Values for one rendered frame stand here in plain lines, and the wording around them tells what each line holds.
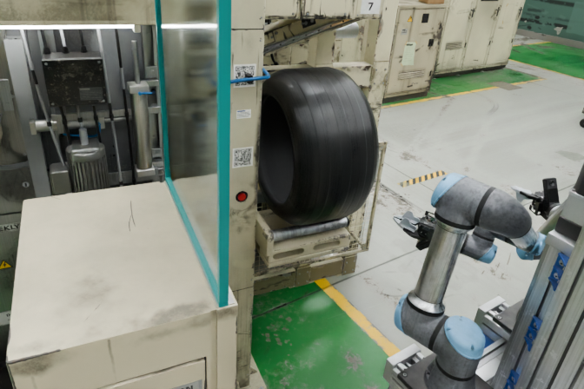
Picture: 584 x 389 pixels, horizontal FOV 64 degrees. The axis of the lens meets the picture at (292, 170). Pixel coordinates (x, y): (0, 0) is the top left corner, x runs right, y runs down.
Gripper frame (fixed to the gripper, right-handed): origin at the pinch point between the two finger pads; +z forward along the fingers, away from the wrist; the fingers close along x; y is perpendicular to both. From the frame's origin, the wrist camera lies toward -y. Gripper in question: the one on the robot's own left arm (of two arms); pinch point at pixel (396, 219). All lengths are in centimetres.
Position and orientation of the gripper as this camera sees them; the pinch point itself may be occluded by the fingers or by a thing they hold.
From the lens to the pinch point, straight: 179.4
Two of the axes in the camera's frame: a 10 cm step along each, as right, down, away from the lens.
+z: -8.9, -3.6, 2.8
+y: 0.4, -6.7, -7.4
